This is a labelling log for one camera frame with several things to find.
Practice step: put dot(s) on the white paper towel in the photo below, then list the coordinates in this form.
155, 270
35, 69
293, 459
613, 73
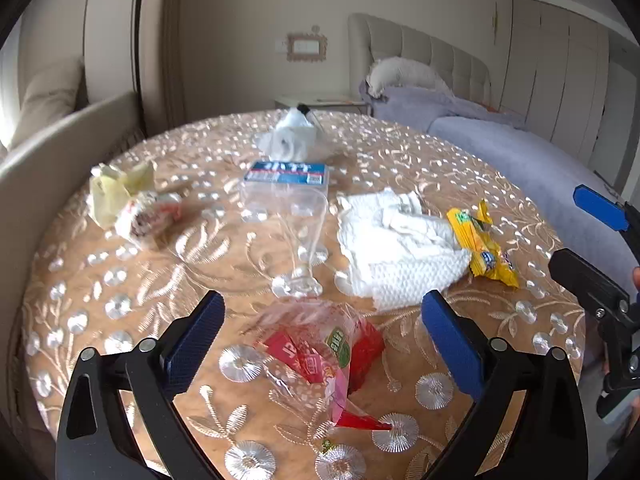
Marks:
395, 255

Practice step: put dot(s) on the red and white wrapper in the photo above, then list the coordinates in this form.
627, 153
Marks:
145, 217

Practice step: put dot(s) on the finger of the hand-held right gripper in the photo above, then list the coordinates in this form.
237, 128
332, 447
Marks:
590, 282
600, 207

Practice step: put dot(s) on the white nightstand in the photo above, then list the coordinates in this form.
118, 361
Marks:
340, 103

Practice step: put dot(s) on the crumpled white tissue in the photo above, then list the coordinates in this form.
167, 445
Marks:
292, 135

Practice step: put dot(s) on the crumpled pale yellow paper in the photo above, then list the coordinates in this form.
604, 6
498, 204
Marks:
112, 187

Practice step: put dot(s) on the bed with grey blanket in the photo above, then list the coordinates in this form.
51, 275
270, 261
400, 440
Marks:
525, 170

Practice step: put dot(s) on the small gold wall ornament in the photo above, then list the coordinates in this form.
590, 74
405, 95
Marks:
496, 16

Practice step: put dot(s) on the small black object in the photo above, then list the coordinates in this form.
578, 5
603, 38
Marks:
302, 108

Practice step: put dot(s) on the clear packet with blue label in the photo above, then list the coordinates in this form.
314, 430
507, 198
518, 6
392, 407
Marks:
285, 171

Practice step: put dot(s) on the white ruffled pillow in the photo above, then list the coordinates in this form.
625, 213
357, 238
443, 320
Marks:
407, 72

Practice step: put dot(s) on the purple blanket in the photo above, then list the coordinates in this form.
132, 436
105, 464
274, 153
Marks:
425, 105

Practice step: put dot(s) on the beige wardrobe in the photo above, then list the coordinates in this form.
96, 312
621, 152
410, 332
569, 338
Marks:
560, 70

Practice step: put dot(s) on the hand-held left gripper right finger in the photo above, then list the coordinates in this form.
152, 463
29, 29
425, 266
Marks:
452, 340

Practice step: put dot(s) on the beige tufted headboard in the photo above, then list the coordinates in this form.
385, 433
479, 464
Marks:
425, 40

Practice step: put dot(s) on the beige window seat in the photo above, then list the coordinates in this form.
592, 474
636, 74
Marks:
50, 132

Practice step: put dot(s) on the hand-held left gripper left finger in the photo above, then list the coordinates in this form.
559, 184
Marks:
195, 340

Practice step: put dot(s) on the yellow snack wrapper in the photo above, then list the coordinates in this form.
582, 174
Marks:
480, 245

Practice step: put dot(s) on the clear red snack bag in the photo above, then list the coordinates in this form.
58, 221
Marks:
310, 355

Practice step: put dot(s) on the beige cushion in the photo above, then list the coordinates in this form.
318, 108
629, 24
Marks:
47, 95

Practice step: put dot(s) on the framed wall switch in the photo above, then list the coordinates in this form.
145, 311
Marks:
306, 47

